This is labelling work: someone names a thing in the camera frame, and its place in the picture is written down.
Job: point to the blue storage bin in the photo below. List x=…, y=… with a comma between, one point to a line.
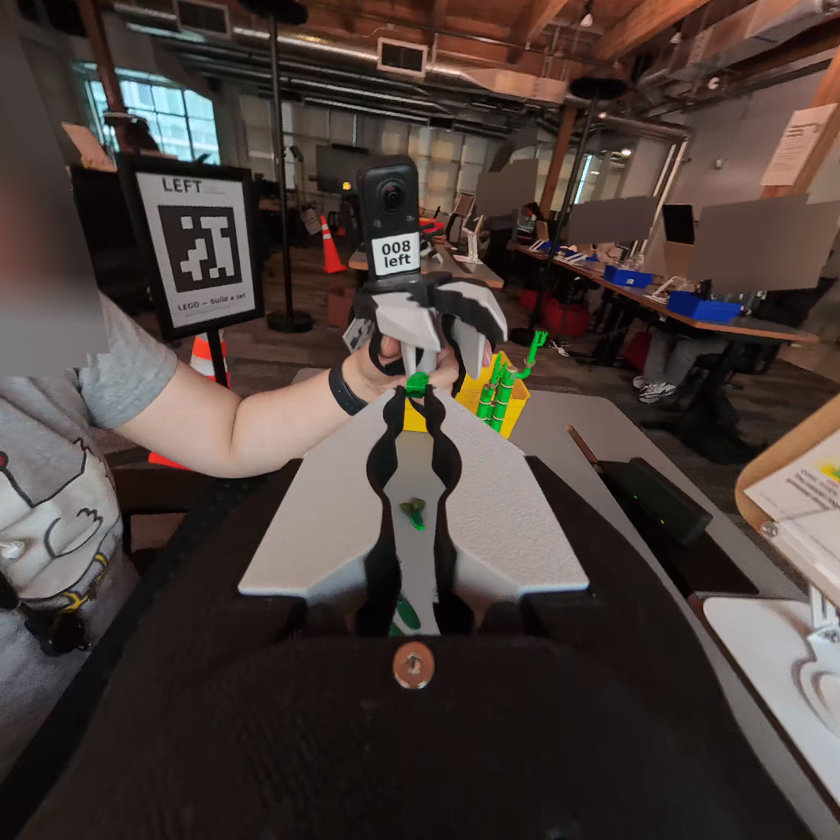
x=702, y=307
x=628, y=277

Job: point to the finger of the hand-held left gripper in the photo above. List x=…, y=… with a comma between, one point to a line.
x=407, y=321
x=482, y=315

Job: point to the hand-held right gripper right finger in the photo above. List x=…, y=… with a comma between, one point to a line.
x=505, y=518

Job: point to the person's left hand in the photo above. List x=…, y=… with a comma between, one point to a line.
x=367, y=388

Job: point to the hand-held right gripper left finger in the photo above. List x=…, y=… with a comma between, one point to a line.
x=315, y=518

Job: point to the instruction sheet on board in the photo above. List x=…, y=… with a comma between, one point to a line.
x=800, y=485

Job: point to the person's left forearm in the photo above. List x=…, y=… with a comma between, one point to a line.
x=262, y=426

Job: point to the black rectangular device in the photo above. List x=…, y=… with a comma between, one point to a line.
x=663, y=502

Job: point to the wall mounted screen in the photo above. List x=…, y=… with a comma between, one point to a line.
x=341, y=169

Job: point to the long wooden desk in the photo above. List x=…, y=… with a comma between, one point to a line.
x=754, y=328

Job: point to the orange traffic cone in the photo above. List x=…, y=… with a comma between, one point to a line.
x=333, y=253
x=207, y=358

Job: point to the green lego leaf piece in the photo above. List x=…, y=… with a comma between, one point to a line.
x=407, y=617
x=415, y=515

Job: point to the small green lego piece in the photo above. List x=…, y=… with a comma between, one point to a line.
x=417, y=384

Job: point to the yellow storage bin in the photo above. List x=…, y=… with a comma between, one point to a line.
x=469, y=394

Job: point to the black wristband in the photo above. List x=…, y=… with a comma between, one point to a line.
x=344, y=394

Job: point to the white rounded tray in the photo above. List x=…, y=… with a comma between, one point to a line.
x=754, y=656

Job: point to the black framed marker sign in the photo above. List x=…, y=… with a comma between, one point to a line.
x=197, y=249

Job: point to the paper wall notice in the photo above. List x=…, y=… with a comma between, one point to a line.
x=791, y=154

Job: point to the person's grey printed shirt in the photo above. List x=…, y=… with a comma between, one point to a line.
x=65, y=492

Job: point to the red bag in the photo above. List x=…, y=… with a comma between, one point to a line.
x=565, y=318

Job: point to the black pole stand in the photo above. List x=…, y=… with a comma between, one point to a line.
x=281, y=164

